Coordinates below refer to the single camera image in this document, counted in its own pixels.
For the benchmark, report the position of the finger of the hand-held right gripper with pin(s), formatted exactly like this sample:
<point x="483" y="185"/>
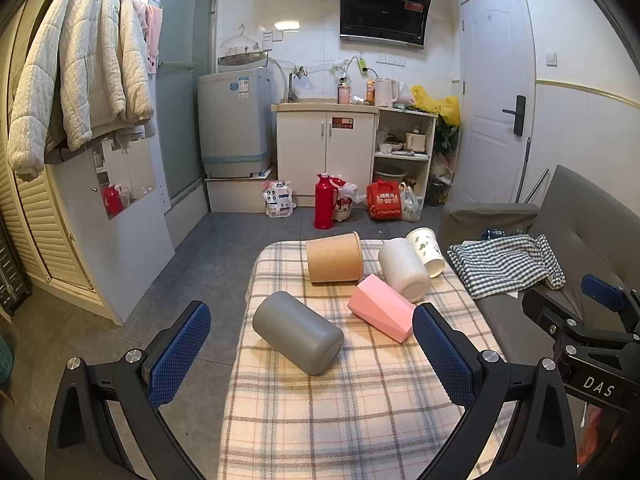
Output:
<point x="600" y="287"/>
<point x="545" y="305"/>

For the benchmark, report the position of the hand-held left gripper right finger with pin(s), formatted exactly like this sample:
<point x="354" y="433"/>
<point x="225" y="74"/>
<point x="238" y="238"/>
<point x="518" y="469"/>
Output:
<point x="442" y="355"/>

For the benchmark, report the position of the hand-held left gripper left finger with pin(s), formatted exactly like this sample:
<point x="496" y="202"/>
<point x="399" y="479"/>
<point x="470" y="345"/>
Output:
<point x="182" y="355"/>

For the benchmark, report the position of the grey plastic cup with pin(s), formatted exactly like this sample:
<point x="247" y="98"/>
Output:
<point x="295" y="330"/>

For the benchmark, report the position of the pink faceted cup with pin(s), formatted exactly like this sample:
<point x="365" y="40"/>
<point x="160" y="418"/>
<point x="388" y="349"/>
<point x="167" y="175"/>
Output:
<point x="380" y="305"/>

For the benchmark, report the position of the white plastic cup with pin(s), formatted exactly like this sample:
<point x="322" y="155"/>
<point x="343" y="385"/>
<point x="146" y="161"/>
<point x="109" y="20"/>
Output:
<point x="402" y="270"/>

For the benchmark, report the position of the white printed paper cup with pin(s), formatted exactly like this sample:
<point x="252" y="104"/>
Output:
<point x="425" y="250"/>

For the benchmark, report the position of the brown paper cup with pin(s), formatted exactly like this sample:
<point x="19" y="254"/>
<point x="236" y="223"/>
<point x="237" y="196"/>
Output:
<point x="332" y="257"/>

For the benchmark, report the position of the green checked cloth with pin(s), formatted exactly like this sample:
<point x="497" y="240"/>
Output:
<point x="500" y="265"/>

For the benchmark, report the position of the small blue pack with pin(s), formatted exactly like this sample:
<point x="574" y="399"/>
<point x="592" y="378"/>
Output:
<point x="491" y="234"/>

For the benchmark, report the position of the grey sofa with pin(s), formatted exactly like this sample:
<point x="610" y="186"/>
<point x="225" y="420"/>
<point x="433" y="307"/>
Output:
<point x="575" y="200"/>

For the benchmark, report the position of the plaid blanket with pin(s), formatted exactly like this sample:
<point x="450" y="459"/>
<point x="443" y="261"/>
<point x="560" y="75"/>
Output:
<point x="325" y="410"/>

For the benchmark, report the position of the white cabinet panel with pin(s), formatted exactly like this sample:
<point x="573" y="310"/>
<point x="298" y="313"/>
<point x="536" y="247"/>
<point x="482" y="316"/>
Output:
<point x="140" y="230"/>

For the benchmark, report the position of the white plastic bag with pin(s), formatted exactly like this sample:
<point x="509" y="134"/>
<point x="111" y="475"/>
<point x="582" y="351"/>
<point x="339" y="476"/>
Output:
<point x="411" y="205"/>

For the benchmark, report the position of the red shopping bag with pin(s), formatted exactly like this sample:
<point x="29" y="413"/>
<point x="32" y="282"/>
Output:
<point x="384" y="202"/>

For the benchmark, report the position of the white washing machine platform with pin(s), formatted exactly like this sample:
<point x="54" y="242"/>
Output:
<point x="235" y="195"/>

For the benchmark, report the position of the cartoon print waste bin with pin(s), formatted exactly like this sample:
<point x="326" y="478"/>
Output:
<point x="343" y="209"/>

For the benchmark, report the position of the white open shelf unit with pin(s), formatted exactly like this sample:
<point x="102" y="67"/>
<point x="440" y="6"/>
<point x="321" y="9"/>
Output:
<point x="425" y="170"/>

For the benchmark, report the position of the white detergent refill pack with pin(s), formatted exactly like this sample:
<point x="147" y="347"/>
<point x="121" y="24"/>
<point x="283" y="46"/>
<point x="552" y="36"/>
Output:
<point x="278" y="200"/>

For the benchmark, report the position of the red thermos flask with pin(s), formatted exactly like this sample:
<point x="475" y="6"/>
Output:
<point x="323" y="205"/>

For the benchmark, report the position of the green leafy plant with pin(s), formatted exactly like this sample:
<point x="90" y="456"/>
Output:
<point x="446" y="137"/>

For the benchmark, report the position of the louvred wardrobe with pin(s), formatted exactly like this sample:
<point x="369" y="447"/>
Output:
<point x="35" y="220"/>

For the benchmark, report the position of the yellow plastic bag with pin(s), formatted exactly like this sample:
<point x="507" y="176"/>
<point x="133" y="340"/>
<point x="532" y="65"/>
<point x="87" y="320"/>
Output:
<point x="440" y="105"/>

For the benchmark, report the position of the white sink cabinet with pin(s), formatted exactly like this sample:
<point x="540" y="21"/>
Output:
<point x="320" y="155"/>

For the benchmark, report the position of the grey washing machine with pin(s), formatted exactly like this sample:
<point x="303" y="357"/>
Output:
<point x="232" y="120"/>

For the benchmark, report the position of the frosted glass sliding door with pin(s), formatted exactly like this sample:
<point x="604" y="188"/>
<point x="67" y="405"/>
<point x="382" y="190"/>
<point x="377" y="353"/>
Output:
<point x="180" y="110"/>

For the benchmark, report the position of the white door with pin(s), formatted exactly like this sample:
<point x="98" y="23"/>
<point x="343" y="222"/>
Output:
<point x="492" y="60"/>

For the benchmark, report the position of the white electric kettle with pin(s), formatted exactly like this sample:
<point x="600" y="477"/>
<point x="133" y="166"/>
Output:
<point x="386" y="92"/>

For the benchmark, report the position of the orange bottle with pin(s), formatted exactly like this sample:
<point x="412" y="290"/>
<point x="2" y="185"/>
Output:
<point x="370" y="91"/>

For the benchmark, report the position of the pink bottle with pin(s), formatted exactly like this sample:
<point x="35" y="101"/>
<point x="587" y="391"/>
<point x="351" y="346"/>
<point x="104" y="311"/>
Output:
<point x="344" y="92"/>

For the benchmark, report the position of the metal faucet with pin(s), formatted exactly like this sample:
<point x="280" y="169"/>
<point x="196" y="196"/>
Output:
<point x="295" y="76"/>

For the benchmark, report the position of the white quilted jacket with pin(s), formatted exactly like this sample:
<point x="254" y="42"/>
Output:
<point x="80" y="60"/>

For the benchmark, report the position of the pink hanging garment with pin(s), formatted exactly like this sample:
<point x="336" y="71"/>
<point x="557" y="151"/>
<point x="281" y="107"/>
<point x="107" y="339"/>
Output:
<point x="152" y="30"/>

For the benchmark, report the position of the black range hood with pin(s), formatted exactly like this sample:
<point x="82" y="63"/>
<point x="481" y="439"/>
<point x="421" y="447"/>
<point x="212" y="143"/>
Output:
<point x="382" y="12"/>

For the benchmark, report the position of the white light switch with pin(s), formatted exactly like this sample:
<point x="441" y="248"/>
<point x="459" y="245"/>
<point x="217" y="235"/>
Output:
<point x="550" y="58"/>

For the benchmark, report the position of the white wall sockets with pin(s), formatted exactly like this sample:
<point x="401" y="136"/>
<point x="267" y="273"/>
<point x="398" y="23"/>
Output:
<point x="390" y="59"/>

